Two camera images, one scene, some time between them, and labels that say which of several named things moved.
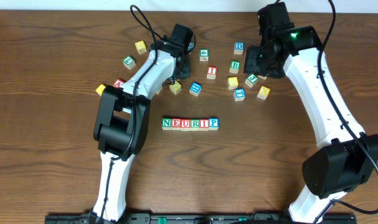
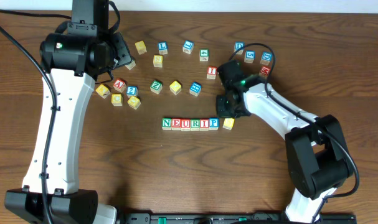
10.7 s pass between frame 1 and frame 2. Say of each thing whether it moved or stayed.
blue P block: stayed
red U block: stayed
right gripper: moved
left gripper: moved
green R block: stayed
